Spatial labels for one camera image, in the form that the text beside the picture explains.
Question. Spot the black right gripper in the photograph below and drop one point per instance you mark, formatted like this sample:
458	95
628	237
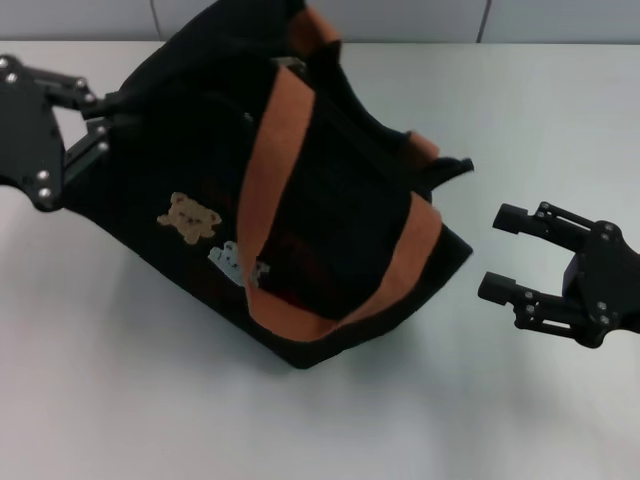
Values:
610	285

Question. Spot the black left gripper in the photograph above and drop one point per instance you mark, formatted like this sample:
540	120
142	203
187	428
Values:
25	135

